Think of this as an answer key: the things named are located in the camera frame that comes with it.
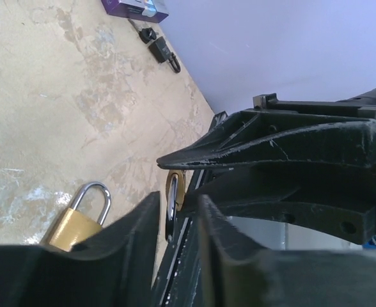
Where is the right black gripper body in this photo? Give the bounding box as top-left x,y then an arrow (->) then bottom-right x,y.
254,92 -> 376,168

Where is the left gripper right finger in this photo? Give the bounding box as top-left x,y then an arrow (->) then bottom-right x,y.
199,196 -> 376,306

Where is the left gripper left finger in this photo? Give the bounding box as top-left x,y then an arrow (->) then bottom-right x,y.
0,191 -> 161,306

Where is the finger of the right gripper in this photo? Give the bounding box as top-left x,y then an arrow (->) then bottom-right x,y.
157,109 -> 376,169
183,164 -> 376,244

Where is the small brass padlock with keys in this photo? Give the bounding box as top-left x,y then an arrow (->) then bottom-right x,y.
165,169 -> 186,242

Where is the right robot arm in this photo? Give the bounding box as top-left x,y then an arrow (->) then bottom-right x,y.
157,88 -> 376,244

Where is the black key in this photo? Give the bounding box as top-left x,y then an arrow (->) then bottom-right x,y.
128,19 -> 157,44

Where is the short shackle brass padlock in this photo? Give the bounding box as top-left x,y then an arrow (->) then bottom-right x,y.
42,182 -> 112,252

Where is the black padlock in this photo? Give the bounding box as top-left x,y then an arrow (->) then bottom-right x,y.
148,36 -> 181,74

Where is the purple white box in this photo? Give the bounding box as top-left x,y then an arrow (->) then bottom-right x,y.
101,0 -> 169,24

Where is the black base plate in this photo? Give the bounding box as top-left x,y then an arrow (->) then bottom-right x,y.
151,111 -> 229,307

